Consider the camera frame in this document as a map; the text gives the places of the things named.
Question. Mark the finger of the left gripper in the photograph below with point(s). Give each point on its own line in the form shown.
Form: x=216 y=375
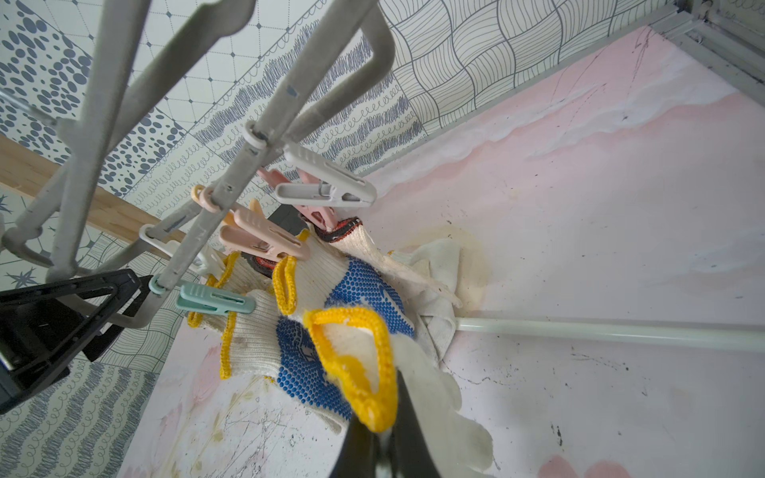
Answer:
x=43 y=328

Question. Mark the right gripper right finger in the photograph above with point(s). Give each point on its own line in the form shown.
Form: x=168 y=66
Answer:
x=407 y=448

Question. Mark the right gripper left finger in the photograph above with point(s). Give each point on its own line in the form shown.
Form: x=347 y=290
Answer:
x=358 y=457

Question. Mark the blue dotted glove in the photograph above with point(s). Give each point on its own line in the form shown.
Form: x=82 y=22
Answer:
x=330 y=279
x=344 y=362

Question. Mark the white glove yellow cuff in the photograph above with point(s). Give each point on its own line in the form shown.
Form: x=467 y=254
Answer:
x=434 y=308

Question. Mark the teal clothes peg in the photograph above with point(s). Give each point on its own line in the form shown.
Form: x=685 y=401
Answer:
x=202 y=299

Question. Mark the beige knit gloves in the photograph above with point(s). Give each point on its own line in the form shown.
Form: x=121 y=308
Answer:
x=352 y=238

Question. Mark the grey clothes peg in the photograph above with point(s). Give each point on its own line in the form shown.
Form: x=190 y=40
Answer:
x=338 y=188

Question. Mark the grey clip hanger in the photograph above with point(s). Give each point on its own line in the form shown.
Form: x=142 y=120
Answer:
x=194 y=132

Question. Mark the pink clothes peg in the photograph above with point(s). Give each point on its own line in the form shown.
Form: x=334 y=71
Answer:
x=295 y=194

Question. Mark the black flat pad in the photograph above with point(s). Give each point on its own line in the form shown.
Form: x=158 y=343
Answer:
x=288 y=218

